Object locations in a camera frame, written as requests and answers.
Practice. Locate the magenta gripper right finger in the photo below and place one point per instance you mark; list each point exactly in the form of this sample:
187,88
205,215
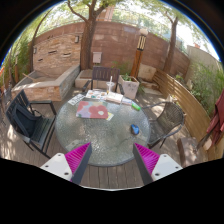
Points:
153,166

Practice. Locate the round glass patio table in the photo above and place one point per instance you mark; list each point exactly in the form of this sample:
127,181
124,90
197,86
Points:
111,141

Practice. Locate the yellow sticky note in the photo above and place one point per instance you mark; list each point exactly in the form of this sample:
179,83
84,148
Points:
110,116

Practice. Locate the dark chair behind table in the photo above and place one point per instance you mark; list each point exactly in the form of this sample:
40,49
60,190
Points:
105,74

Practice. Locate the blue computer mouse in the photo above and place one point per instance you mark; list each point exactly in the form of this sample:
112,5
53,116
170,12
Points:
134,129

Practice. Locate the black slatted chair left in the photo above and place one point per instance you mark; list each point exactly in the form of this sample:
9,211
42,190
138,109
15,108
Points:
30,125

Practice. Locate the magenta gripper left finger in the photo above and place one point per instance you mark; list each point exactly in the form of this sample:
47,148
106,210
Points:
70,166

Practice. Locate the tree trunk centre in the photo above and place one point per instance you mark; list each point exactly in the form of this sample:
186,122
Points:
95,8

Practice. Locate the folded red patio umbrella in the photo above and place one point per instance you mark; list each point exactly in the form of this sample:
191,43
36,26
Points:
216,126

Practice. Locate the tree trunk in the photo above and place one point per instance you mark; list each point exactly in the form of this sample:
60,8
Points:
95,8
172,43

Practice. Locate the clear plastic cup with straw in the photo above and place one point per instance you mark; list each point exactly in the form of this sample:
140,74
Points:
110,84

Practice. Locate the tree trunk right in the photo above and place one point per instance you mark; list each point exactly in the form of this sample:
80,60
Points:
172,43

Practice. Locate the grey wall mailbox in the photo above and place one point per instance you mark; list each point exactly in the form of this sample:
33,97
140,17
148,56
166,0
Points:
97,57

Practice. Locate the green marker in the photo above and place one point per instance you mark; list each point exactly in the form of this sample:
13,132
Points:
135,106

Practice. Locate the printed paper sheet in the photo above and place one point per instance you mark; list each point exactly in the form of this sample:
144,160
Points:
76,99

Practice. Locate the wooden lamp post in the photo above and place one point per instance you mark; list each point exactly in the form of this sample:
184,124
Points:
139,52

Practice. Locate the white square planter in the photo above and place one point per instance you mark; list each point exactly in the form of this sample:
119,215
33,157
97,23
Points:
130,85

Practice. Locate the stone raised planter bed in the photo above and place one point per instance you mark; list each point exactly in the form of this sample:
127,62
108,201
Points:
48,84

